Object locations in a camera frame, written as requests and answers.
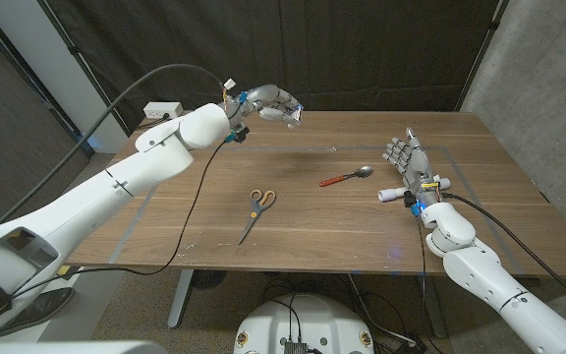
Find dark round floor fan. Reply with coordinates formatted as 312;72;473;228
192;268;228;290

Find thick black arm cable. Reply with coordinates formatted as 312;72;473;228
442;192;566;316
0;63;226;227

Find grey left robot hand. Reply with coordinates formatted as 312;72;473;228
221;83;305;130

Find black power strip cord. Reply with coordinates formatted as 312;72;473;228
138;113;171;131

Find black backdrop curtain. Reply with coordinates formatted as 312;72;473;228
36;0;510;135

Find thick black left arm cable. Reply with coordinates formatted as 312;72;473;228
0;63;226;227

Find red handled metal spoon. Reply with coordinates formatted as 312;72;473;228
318;165;374;188

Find grey table leg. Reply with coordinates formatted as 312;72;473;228
167;268;196;329
418;274;449;339

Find black backdrop stand pole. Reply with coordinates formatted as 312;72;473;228
454;0;511;112
36;0;132;137

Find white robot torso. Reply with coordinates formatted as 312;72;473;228
233;293;375;354

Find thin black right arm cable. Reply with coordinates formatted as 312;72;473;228
415;214;434;354

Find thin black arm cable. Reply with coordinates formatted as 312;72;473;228
415;214;434;354
10;139;230;299

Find white plastic pipe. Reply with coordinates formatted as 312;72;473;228
377;174;452;204

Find orange grey handled scissors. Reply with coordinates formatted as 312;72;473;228
237;189;278;246

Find black torso cable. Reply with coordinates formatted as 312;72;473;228
268;296;305;343

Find black floor power adapter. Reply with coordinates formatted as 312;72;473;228
393;337;429;354

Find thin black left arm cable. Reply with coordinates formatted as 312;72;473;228
10;139;230;299

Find white power strip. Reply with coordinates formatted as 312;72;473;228
142;101;185;120

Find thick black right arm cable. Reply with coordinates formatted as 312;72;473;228
442;192;566;316

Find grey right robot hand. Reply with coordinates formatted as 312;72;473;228
381;126;444;208

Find dark leather shoe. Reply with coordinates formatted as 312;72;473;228
0;287;77;338

